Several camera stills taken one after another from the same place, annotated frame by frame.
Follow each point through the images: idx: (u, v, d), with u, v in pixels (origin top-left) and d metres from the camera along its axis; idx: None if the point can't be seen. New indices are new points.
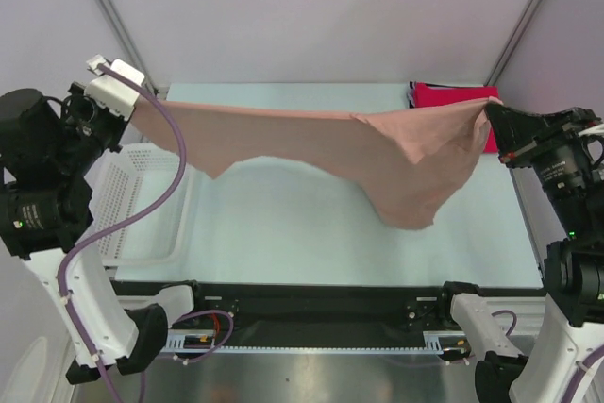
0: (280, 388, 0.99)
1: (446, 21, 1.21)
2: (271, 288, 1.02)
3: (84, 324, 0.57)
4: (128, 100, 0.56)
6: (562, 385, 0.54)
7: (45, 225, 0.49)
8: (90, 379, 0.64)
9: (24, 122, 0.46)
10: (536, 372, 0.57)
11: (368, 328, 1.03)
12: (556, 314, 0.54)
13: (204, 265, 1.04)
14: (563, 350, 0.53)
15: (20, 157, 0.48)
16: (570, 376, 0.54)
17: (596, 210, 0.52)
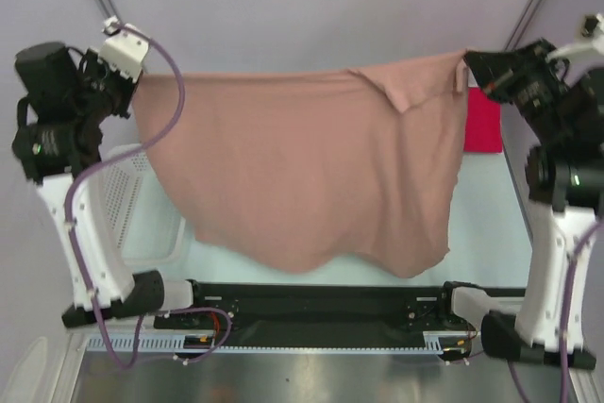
0: (280, 387, 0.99)
1: (445, 23, 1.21)
2: (271, 287, 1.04)
3: (82, 255, 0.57)
4: (136, 57, 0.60)
6: (559, 291, 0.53)
7: (60, 158, 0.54)
8: (82, 326, 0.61)
9: (51, 61, 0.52)
10: (532, 285, 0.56)
11: (370, 329, 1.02)
12: (537, 216, 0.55)
13: (204, 266, 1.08)
14: (553, 245, 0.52)
15: (42, 95, 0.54)
16: (568, 279, 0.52)
17: (565, 114, 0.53)
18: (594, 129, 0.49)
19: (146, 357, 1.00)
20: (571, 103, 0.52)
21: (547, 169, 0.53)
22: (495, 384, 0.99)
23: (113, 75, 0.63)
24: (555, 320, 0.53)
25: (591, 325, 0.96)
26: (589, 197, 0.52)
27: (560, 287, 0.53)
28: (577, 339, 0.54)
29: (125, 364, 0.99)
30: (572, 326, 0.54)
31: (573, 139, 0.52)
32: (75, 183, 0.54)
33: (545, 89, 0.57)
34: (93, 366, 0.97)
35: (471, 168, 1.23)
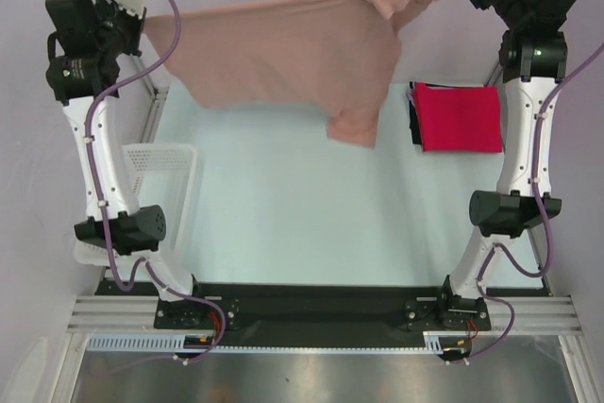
0: (280, 388, 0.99)
1: (445, 24, 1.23)
2: (273, 287, 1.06)
3: (98, 159, 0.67)
4: None
6: (528, 145, 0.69)
7: (88, 81, 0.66)
8: (92, 238, 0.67)
9: (75, 3, 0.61)
10: (510, 150, 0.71)
11: (372, 328, 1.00)
12: (511, 91, 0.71)
13: (205, 265, 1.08)
14: (523, 109, 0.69)
15: (69, 32, 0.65)
16: (533, 135, 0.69)
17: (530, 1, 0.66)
18: (554, 8, 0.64)
19: (146, 358, 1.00)
20: None
21: (515, 51, 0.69)
22: (495, 385, 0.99)
23: (123, 13, 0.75)
24: (527, 170, 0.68)
25: (592, 326, 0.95)
26: (548, 67, 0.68)
27: (527, 142, 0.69)
28: (546, 188, 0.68)
29: (125, 365, 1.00)
30: (541, 176, 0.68)
31: (535, 21, 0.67)
32: (95, 102, 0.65)
33: None
34: (94, 366, 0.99)
35: (469, 168, 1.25)
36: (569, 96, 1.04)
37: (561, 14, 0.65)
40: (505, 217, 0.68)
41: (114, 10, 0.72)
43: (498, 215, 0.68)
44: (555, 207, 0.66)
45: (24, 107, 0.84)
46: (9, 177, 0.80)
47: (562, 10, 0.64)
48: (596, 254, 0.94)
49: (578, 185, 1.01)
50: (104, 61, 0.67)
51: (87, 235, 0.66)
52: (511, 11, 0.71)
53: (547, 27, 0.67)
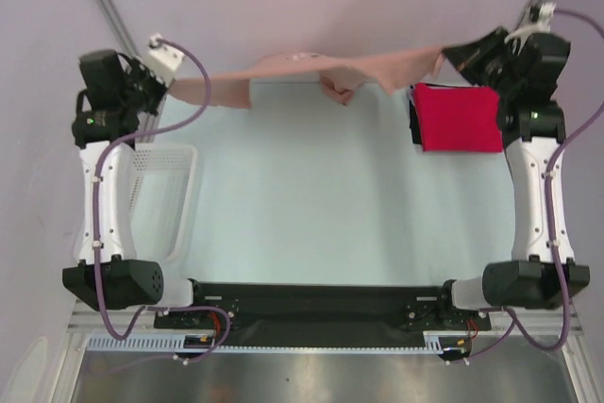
0: (280, 387, 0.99)
1: (444, 24, 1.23)
2: (274, 286, 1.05)
3: (102, 201, 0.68)
4: (171, 64, 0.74)
6: (542, 207, 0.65)
7: (108, 129, 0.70)
8: (78, 286, 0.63)
9: (105, 63, 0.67)
10: (521, 212, 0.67)
11: (372, 329, 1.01)
12: (514, 153, 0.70)
13: (204, 266, 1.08)
14: (528, 168, 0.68)
15: (97, 88, 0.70)
16: (545, 195, 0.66)
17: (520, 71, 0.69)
18: (544, 75, 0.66)
19: (145, 357, 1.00)
20: (523, 61, 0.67)
21: (511, 115, 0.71)
22: (495, 385, 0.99)
23: (151, 79, 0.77)
24: (543, 233, 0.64)
25: (591, 326, 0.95)
26: (547, 131, 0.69)
27: (540, 204, 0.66)
28: (567, 251, 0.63)
29: (124, 365, 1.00)
30: (560, 237, 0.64)
31: (527, 87, 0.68)
32: (108, 150, 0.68)
33: (504, 59, 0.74)
34: (94, 366, 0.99)
35: (468, 168, 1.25)
36: (576, 92, 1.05)
37: (551, 76, 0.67)
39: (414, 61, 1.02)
40: (528, 289, 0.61)
41: (144, 75, 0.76)
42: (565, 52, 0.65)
43: (523, 285, 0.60)
44: (581, 277, 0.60)
45: (24, 107, 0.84)
46: (9, 177, 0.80)
47: (554, 72, 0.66)
48: (595, 254, 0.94)
49: (578, 186, 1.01)
50: (126, 115, 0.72)
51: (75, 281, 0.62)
52: (501, 84, 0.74)
53: (540, 91, 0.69)
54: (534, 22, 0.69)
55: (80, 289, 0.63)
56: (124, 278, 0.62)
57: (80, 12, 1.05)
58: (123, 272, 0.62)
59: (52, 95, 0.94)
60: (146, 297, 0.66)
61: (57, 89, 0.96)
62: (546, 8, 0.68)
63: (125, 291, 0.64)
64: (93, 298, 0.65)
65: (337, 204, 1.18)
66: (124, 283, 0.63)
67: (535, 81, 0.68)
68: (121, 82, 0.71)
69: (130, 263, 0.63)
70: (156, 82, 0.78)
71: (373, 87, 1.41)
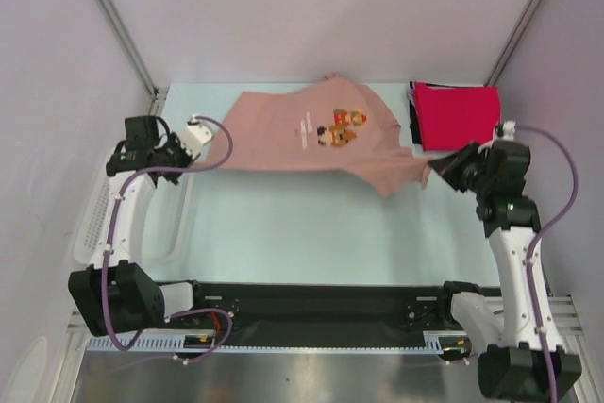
0: (280, 387, 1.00)
1: (444, 23, 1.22)
2: (275, 287, 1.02)
3: (120, 215, 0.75)
4: (201, 138, 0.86)
6: (527, 295, 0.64)
7: (136, 166, 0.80)
8: (82, 292, 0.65)
9: (145, 120, 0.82)
10: (508, 300, 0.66)
11: (370, 328, 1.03)
12: (495, 243, 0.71)
13: (203, 267, 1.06)
14: (509, 256, 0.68)
15: (135, 138, 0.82)
16: (528, 283, 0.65)
17: (492, 170, 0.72)
18: (512, 174, 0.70)
19: (146, 357, 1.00)
20: (492, 161, 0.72)
21: (490, 207, 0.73)
22: None
23: (181, 150, 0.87)
24: (530, 319, 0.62)
25: (593, 327, 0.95)
26: (523, 222, 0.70)
27: (526, 293, 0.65)
28: (557, 341, 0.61)
29: (125, 364, 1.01)
30: (547, 324, 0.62)
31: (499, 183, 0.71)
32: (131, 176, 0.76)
33: (478, 165, 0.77)
34: (93, 366, 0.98)
35: None
36: (574, 96, 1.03)
37: (520, 175, 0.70)
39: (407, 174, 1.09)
40: (520, 379, 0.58)
41: (176, 144, 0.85)
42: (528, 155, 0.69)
43: (514, 375, 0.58)
44: (574, 366, 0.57)
45: (23, 106, 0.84)
46: (8, 176, 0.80)
47: (522, 171, 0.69)
48: (596, 254, 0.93)
49: (579, 186, 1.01)
50: (153, 158, 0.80)
51: (79, 291, 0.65)
52: (478, 185, 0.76)
53: (512, 188, 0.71)
54: (500, 138, 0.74)
55: (84, 302, 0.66)
56: (127, 284, 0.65)
57: (80, 11, 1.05)
58: (127, 277, 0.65)
59: (51, 94, 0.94)
60: (148, 312, 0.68)
61: (55, 89, 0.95)
62: (508, 125, 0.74)
63: (128, 299, 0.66)
64: (95, 313, 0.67)
65: (338, 203, 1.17)
66: (127, 291, 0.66)
67: (504, 179, 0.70)
68: (157, 142, 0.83)
69: (136, 268, 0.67)
70: (184, 155, 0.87)
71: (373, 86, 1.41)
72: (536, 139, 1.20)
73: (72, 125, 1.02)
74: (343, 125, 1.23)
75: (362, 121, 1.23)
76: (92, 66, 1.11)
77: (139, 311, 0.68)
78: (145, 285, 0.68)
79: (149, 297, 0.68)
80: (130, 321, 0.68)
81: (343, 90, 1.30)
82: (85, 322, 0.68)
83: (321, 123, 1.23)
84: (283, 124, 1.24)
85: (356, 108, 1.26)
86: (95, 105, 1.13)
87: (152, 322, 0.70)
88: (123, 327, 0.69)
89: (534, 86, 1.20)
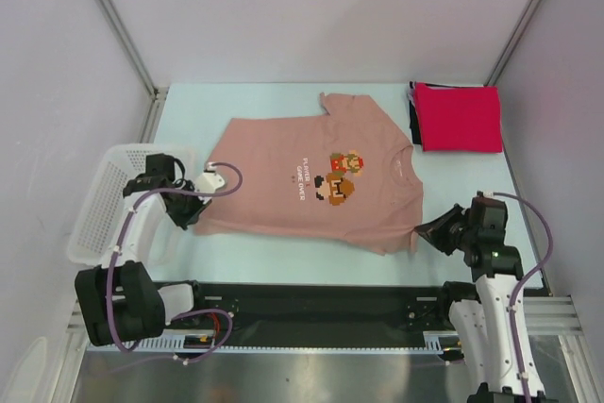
0: (280, 387, 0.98)
1: (444, 24, 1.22)
2: (274, 287, 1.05)
3: (130, 226, 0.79)
4: (212, 186, 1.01)
6: (511, 340, 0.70)
7: (150, 187, 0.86)
8: (88, 289, 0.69)
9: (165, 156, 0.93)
10: (493, 346, 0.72)
11: (373, 329, 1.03)
12: (481, 289, 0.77)
13: (205, 267, 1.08)
14: (494, 302, 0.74)
15: (153, 170, 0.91)
16: (511, 327, 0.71)
17: (475, 223, 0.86)
18: (493, 223, 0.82)
19: (147, 357, 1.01)
20: (474, 216, 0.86)
21: (478, 255, 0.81)
22: None
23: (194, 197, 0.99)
24: (512, 364, 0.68)
25: (592, 327, 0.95)
26: (507, 269, 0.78)
27: (509, 336, 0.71)
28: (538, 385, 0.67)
29: (125, 364, 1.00)
30: (528, 369, 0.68)
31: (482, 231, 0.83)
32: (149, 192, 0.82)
33: (463, 225, 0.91)
34: (93, 366, 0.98)
35: (469, 168, 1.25)
36: (574, 98, 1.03)
37: (498, 225, 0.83)
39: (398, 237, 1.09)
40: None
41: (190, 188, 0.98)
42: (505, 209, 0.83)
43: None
44: None
45: (22, 106, 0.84)
46: (8, 176, 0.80)
47: (500, 221, 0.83)
48: (596, 255, 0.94)
49: (579, 186, 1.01)
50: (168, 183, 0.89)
51: (83, 289, 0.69)
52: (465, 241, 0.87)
53: (493, 238, 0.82)
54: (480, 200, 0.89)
55: (89, 303, 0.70)
56: (133, 283, 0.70)
57: (80, 11, 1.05)
58: (132, 276, 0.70)
59: (52, 94, 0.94)
60: (146, 317, 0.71)
61: (55, 89, 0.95)
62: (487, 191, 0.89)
63: (132, 302, 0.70)
64: (97, 315, 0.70)
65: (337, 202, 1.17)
66: (132, 291, 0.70)
67: (486, 228, 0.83)
68: (171, 176, 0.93)
69: (140, 269, 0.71)
70: (196, 199, 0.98)
71: (373, 86, 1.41)
72: (534, 139, 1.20)
73: (72, 125, 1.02)
74: (340, 171, 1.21)
75: (359, 166, 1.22)
76: (91, 66, 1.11)
77: (138, 315, 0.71)
78: (149, 292, 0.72)
79: (150, 301, 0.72)
80: (131, 327, 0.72)
81: (338, 131, 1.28)
82: (86, 325, 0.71)
83: (319, 171, 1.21)
84: (280, 170, 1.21)
85: (352, 150, 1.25)
86: (95, 105, 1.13)
87: (152, 329, 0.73)
88: (123, 332, 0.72)
89: (533, 87, 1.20)
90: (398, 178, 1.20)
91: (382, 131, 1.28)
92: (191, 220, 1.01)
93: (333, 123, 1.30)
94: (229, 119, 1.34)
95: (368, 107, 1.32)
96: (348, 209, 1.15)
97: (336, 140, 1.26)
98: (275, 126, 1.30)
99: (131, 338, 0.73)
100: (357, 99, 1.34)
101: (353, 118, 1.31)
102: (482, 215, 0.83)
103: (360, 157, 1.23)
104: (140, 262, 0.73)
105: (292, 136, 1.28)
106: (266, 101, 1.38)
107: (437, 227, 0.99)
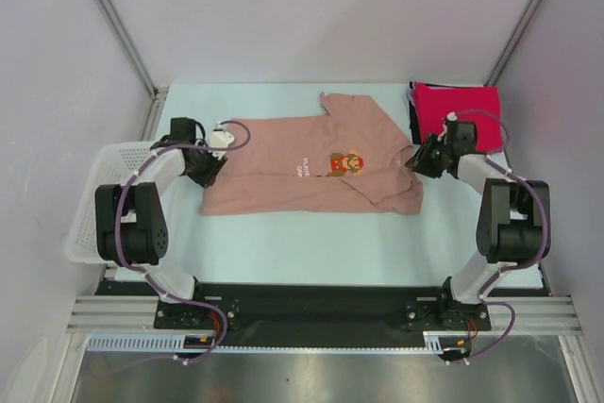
0: (280, 388, 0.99)
1: (444, 23, 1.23)
2: (271, 286, 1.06)
3: (152, 164, 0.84)
4: (225, 141, 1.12)
6: (492, 168, 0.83)
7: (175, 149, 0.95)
8: (105, 192, 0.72)
9: (188, 123, 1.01)
10: None
11: (371, 328, 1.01)
12: (464, 172, 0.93)
13: (205, 266, 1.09)
14: (474, 164, 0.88)
15: (176, 134, 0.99)
16: (489, 164, 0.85)
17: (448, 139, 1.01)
18: (461, 133, 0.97)
19: (146, 358, 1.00)
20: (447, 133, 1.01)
21: (452, 159, 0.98)
22: (495, 385, 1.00)
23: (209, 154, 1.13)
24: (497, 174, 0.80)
25: (593, 327, 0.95)
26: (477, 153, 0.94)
27: (488, 166, 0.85)
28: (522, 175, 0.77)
29: (124, 365, 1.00)
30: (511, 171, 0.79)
31: (454, 142, 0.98)
32: (172, 144, 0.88)
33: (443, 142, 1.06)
34: (93, 366, 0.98)
35: None
36: (575, 94, 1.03)
37: (471, 137, 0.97)
39: (399, 199, 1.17)
40: (505, 205, 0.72)
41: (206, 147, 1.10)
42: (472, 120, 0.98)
43: (500, 198, 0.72)
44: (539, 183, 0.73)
45: (21, 107, 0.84)
46: (8, 176, 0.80)
47: (471, 133, 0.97)
48: (595, 254, 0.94)
49: (578, 185, 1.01)
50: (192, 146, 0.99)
51: (101, 193, 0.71)
52: (444, 154, 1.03)
53: (465, 147, 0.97)
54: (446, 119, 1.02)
55: (102, 208, 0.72)
56: (145, 198, 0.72)
57: (79, 12, 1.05)
58: (145, 190, 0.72)
59: (50, 95, 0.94)
60: (153, 233, 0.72)
61: (53, 89, 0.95)
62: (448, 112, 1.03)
63: (141, 215, 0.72)
64: (109, 222, 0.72)
65: (338, 201, 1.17)
66: (142, 205, 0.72)
67: (459, 140, 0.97)
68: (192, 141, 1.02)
69: (154, 188, 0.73)
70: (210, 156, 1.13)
71: (373, 85, 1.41)
72: (535, 137, 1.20)
73: (71, 125, 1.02)
74: (341, 171, 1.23)
75: (359, 165, 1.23)
76: (91, 66, 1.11)
77: (144, 230, 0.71)
78: (158, 212, 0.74)
79: (157, 220, 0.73)
80: (134, 243, 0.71)
81: (338, 131, 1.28)
82: (95, 234, 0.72)
83: (319, 170, 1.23)
84: (280, 168, 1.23)
85: (352, 149, 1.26)
86: (94, 106, 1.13)
87: (155, 249, 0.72)
88: (126, 250, 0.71)
89: (532, 85, 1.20)
90: (395, 172, 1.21)
91: (382, 131, 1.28)
92: (205, 179, 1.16)
93: (334, 124, 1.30)
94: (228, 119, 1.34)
95: (367, 106, 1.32)
96: (347, 207, 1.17)
97: (336, 140, 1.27)
98: (275, 126, 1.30)
99: (135, 257, 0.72)
100: (357, 99, 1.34)
101: (352, 118, 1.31)
102: (456, 129, 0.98)
103: (360, 156, 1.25)
104: (154, 183, 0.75)
105: (293, 136, 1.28)
106: (265, 100, 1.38)
107: (424, 158, 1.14)
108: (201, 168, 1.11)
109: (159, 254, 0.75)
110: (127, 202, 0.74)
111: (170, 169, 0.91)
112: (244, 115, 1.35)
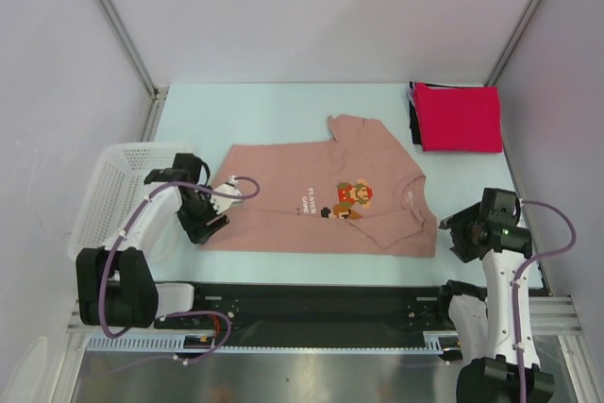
0: (279, 388, 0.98)
1: (444, 22, 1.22)
2: (271, 286, 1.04)
3: (142, 212, 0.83)
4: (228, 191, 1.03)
6: (510, 315, 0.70)
7: (171, 176, 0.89)
8: (85, 264, 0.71)
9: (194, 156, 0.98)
10: (491, 321, 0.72)
11: (370, 328, 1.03)
12: (488, 264, 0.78)
13: (203, 269, 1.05)
14: (498, 276, 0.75)
15: (178, 166, 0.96)
16: (511, 300, 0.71)
17: (483, 213, 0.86)
18: (502, 208, 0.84)
19: (146, 358, 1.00)
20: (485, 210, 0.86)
21: (486, 231, 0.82)
22: None
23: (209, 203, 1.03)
24: (510, 335, 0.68)
25: (593, 327, 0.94)
26: (516, 245, 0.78)
27: (509, 304, 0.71)
28: (533, 358, 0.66)
29: (123, 365, 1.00)
30: (526, 341, 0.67)
31: (490, 214, 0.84)
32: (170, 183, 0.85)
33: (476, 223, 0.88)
34: (93, 366, 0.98)
35: (468, 169, 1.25)
36: (576, 95, 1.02)
37: (510, 210, 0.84)
39: (408, 232, 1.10)
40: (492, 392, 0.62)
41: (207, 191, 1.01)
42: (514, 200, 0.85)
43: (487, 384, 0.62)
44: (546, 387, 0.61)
45: (21, 106, 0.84)
46: (8, 176, 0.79)
47: (511, 206, 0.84)
48: (596, 254, 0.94)
49: (578, 186, 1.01)
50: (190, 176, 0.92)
51: (83, 261, 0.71)
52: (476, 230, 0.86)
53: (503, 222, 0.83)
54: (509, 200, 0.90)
55: (85, 277, 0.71)
56: (129, 269, 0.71)
57: (80, 10, 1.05)
58: (130, 263, 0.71)
59: (52, 95, 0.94)
60: (139, 306, 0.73)
61: (54, 89, 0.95)
62: None
63: (125, 289, 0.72)
64: (90, 293, 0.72)
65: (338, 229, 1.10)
66: (128, 276, 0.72)
67: (496, 212, 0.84)
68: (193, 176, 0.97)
69: (140, 256, 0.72)
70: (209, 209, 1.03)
71: (373, 86, 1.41)
72: (535, 137, 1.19)
73: (72, 125, 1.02)
74: (348, 202, 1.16)
75: (368, 196, 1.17)
76: (91, 68, 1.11)
77: (130, 303, 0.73)
78: (143, 281, 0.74)
79: (143, 290, 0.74)
80: (119, 310, 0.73)
81: (347, 151, 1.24)
82: (78, 301, 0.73)
83: (326, 203, 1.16)
84: (285, 168, 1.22)
85: (360, 178, 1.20)
86: (95, 107, 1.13)
87: (140, 317, 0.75)
88: (111, 317, 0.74)
89: (533, 85, 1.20)
90: (406, 211, 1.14)
91: (393, 159, 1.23)
92: (195, 228, 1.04)
93: (341, 150, 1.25)
94: (228, 119, 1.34)
95: (377, 131, 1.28)
96: (359, 249, 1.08)
97: (343, 167, 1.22)
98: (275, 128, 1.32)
99: (120, 321, 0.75)
100: (367, 125, 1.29)
101: (360, 145, 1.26)
102: (494, 200, 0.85)
103: (369, 186, 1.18)
104: (141, 251, 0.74)
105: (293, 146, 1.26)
106: (264, 100, 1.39)
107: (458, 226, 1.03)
108: (194, 213, 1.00)
109: (148, 316, 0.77)
110: (112, 266, 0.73)
111: (163, 212, 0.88)
112: (243, 116, 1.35)
